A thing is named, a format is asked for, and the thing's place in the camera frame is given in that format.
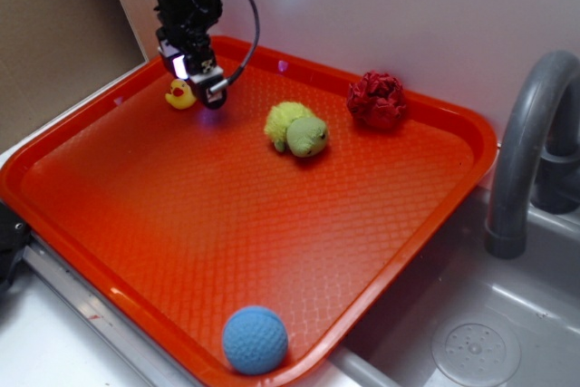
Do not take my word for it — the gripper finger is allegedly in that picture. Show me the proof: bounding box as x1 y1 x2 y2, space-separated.
188 66 228 110
158 47 189 79

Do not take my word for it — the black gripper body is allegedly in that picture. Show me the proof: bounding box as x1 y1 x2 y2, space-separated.
156 0 222 65

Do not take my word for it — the yellow rubber duck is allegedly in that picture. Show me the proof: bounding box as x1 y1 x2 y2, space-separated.
165 79 197 110

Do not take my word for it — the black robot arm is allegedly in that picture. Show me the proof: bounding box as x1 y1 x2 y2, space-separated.
155 0 227 110

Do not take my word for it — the green plush turtle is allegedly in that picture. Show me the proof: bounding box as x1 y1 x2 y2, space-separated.
264 102 329 158

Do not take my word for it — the brown cardboard panel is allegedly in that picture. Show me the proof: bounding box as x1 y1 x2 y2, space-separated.
1 0 143 150

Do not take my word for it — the orange plastic tray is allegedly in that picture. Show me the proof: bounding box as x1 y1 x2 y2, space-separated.
1 48 497 386

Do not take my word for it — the red crumpled paper ball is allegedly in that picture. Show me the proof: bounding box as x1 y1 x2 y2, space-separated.
346 71 406 131

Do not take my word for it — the black clamp at left edge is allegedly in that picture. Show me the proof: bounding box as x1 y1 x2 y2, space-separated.
0 202 30 295

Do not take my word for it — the blue foam ball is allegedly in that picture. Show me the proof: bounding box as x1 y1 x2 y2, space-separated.
222 305 289 375

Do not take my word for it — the grey toy sink basin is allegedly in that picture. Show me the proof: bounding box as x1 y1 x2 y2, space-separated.
331 189 579 386

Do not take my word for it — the grey toy faucet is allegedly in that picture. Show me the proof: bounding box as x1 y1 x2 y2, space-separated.
485 51 579 259

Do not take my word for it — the aluminium rail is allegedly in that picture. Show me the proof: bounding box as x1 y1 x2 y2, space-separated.
22 233 200 386

